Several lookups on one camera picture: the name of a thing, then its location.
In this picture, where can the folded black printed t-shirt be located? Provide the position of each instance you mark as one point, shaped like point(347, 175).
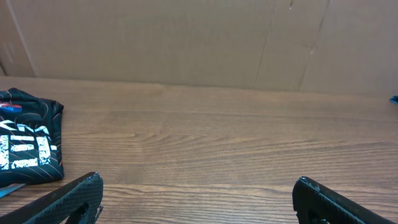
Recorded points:
point(31, 139)

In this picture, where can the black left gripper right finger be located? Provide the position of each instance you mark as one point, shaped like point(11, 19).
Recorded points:
point(315, 203)

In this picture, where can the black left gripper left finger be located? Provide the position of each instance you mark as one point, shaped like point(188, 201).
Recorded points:
point(77, 202)

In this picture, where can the blue denim garment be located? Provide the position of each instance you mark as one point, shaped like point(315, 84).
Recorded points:
point(394, 99)

